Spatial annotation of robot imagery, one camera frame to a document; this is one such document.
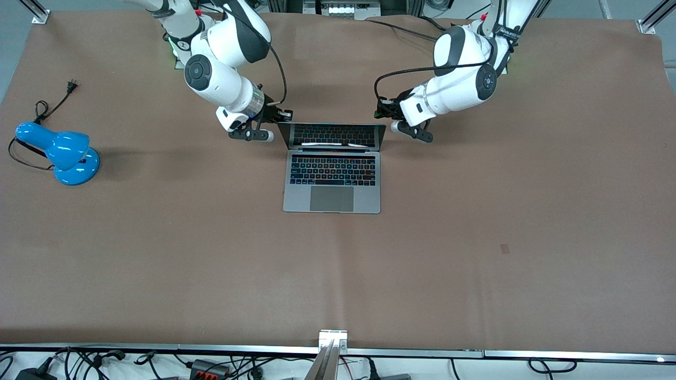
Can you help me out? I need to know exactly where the grey laptop computer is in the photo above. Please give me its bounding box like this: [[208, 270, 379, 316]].
[[277, 122, 387, 215]]

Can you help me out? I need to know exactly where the grey electrical device box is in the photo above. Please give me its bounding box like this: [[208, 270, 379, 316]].
[[304, 0, 382, 21]]

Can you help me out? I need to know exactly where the brown table cover mat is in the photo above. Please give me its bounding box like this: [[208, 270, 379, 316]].
[[0, 11, 676, 353]]

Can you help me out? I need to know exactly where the aluminium corner profile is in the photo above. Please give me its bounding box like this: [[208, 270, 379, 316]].
[[18, 0, 51, 24], [636, 0, 676, 35]]

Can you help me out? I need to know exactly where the aluminium profile beam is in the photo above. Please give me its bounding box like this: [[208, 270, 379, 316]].
[[304, 340, 340, 380]]

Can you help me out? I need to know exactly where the black box with orange connectors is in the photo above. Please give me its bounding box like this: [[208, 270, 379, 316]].
[[189, 359, 231, 378]]

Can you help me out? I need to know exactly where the black power adapter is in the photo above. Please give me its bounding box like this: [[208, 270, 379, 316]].
[[15, 367, 58, 380]]

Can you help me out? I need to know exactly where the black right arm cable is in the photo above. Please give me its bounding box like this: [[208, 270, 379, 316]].
[[224, 3, 288, 106]]

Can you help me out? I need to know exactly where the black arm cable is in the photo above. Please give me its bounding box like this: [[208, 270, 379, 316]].
[[224, 3, 288, 106], [374, 0, 508, 101]]

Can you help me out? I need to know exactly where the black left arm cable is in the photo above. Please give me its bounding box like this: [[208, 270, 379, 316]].
[[374, 0, 508, 101]]

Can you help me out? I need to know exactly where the thin black cable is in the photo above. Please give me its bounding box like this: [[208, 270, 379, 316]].
[[364, 19, 440, 41]]

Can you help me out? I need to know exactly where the black lamp power cord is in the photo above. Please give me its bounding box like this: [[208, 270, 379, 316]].
[[7, 79, 80, 172]]

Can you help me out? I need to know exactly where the silver metal bracket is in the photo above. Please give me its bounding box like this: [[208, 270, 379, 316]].
[[318, 330, 348, 354]]

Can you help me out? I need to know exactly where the black cable connector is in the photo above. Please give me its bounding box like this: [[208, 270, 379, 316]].
[[92, 348, 127, 365]]

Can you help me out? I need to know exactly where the aluminium table edge rail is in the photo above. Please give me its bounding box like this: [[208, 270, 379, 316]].
[[0, 343, 676, 365]]

